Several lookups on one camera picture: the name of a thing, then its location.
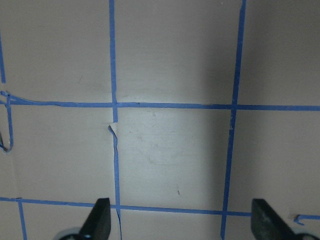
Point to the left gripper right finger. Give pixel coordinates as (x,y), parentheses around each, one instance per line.
(266,224)

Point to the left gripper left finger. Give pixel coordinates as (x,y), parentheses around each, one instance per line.
(97,226)

